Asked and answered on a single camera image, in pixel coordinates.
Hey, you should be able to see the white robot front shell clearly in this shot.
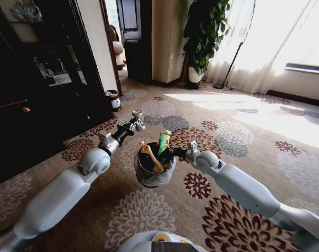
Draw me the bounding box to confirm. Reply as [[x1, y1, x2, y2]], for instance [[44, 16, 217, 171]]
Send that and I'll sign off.
[[116, 230, 210, 252]]

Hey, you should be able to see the white plant pot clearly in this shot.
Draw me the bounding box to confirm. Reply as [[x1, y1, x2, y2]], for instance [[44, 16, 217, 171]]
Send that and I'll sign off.
[[187, 65, 205, 90]]

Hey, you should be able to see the small red white waste can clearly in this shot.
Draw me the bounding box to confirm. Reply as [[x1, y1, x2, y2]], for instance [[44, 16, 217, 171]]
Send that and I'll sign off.
[[105, 89, 122, 113]]

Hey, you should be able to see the brown wooden door frame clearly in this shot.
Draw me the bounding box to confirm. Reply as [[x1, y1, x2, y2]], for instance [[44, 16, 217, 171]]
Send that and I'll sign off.
[[99, 0, 124, 97]]

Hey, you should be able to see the sheer white curtain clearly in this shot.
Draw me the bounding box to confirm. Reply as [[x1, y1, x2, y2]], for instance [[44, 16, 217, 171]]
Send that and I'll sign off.
[[203, 0, 319, 96]]

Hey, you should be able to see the dark wooden door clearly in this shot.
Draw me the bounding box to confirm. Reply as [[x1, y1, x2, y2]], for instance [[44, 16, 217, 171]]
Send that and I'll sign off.
[[116, 0, 153, 84]]

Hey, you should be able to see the dark wooden glass cabinet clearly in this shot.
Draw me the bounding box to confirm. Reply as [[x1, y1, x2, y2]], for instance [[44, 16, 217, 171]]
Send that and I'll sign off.
[[0, 0, 116, 188]]

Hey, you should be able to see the green snack packet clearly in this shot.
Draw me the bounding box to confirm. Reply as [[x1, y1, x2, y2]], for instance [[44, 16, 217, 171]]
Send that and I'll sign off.
[[156, 130, 172, 159]]

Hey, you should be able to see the window sill ledge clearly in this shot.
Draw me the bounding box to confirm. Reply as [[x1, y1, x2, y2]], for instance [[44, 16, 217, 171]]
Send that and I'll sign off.
[[284, 62, 319, 76]]

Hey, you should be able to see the white plastic bin liner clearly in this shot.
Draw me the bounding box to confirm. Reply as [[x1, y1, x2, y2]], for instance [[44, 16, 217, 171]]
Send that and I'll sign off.
[[135, 156, 178, 188]]

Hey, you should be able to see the beige armchair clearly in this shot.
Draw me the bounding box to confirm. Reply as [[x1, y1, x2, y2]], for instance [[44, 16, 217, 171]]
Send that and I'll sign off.
[[108, 24, 126, 71]]

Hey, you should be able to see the black trash bin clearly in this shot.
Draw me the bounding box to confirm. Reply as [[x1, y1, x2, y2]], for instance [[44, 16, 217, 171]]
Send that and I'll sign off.
[[134, 141, 178, 188]]

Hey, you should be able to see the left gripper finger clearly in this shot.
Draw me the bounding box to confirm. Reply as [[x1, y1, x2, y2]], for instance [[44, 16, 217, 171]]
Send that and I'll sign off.
[[128, 110, 144, 125], [132, 121, 147, 132]]

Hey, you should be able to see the green leafy potted plant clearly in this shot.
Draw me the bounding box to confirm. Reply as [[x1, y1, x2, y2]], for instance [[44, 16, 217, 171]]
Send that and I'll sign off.
[[182, 0, 232, 77]]

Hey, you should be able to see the brown banana peel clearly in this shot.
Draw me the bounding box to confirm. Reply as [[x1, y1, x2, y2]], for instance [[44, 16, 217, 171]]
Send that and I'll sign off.
[[139, 144, 165, 173]]

